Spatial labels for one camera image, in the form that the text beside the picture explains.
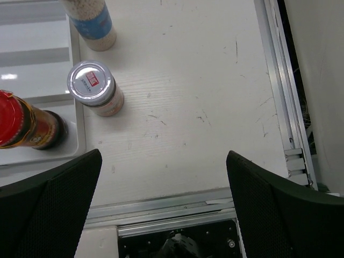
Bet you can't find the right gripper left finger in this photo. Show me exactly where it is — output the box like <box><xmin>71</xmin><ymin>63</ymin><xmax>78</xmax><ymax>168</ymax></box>
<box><xmin>1</xmin><ymin>149</ymin><xmax>102</xmax><ymax>257</ymax></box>

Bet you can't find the right small silver-lid jar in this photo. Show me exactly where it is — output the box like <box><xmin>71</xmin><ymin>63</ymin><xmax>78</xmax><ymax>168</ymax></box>
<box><xmin>67</xmin><ymin>60</ymin><xmax>124</xmax><ymax>117</ymax></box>

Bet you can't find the aluminium right rail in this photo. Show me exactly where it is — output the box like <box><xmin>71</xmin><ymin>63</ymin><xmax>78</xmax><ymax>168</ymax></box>
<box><xmin>254</xmin><ymin>1</ymin><xmax>318</xmax><ymax>190</ymax></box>

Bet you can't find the white three-compartment tray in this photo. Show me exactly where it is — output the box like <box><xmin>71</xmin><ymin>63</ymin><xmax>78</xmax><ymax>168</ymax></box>
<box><xmin>1</xmin><ymin>1</ymin><xmax>85</xmax><ymax>166</ymax></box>

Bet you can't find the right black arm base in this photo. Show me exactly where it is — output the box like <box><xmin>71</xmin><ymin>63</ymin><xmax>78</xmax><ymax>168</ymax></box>
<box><xmin>118</xmin><ymin>219</ymin><xmax>242</xmax><ymax>257</ymax></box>

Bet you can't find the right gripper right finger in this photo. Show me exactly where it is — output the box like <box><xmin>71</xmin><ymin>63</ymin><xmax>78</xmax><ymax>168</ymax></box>
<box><xmin>226</xmin><ymin>151</ymin><xmax>343</xmax><ymax>257</ymax></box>

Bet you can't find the red-lid sauce jar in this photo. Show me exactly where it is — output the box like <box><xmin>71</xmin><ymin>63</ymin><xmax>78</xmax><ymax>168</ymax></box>
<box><xmin>1</xmin><ymin>90</ymin><xmax>68</xmax><ymax>150</ymax></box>

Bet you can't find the right tall blue-label bottle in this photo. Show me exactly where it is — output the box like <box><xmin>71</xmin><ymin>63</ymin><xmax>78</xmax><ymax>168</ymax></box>
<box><xmin>60</xmin><ymin>0</ymin><xmax>117</xmax><ymax>52</ymax></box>

